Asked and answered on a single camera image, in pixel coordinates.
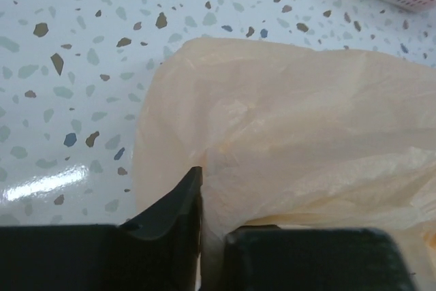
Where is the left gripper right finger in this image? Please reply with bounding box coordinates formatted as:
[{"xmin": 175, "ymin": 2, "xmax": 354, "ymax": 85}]
[{"xmin": 223, "ymin": 225, "xmax": 417, "ymax": 291}]

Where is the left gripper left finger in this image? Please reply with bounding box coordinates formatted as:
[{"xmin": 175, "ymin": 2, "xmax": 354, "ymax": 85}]
[{"xmin": 1, "ymin": 167, "xmax": 202, "ymax": 290}]

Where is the orange plastic bag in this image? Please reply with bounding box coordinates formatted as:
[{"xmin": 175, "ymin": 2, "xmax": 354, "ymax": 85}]
[{"xmin": 131, "ymin": 38, "xmax": 435, "ymax": 290}]

